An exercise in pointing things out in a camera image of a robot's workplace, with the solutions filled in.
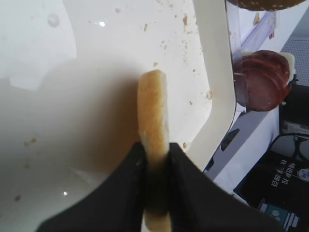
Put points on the cream metal tray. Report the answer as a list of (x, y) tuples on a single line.
[(69, 71)]

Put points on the bun slice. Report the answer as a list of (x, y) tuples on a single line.
[(153, 123)]

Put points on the clear right long divider rail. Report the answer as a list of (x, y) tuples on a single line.
[(232, 13)]

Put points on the clear right front pusher track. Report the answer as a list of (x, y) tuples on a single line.
[(260, 32)]

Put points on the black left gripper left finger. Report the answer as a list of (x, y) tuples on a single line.
[(115, 206)]

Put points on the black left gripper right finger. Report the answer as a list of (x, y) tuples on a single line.
[(196, 204)]

